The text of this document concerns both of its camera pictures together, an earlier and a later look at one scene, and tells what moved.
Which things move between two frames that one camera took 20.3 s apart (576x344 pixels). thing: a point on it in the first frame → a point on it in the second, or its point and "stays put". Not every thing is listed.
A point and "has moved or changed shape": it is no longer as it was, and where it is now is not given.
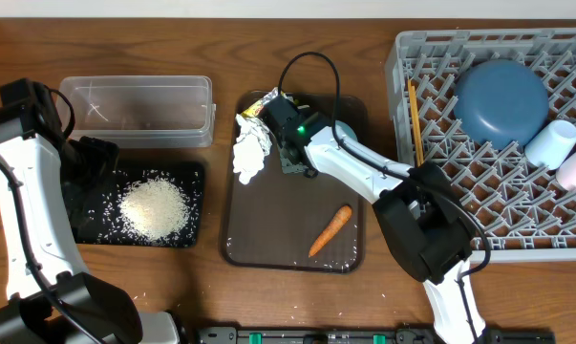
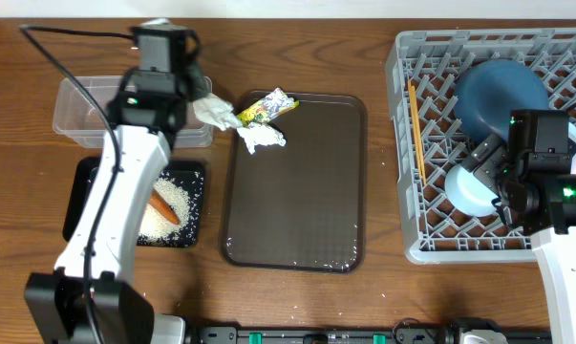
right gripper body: [285, 164] → [510, 181]
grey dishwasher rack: [514, 210] stays put
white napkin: [253, 141] has moved or changed shape
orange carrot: [341, 220] → [163, 207]
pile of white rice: [154, 209] stays put
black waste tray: [144, 204] stays put
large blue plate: [500, 103] stays put
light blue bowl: [344, 131] → [468, 193]
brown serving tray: [282, 224] stays put
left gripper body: [83, 162] → [189, 67]
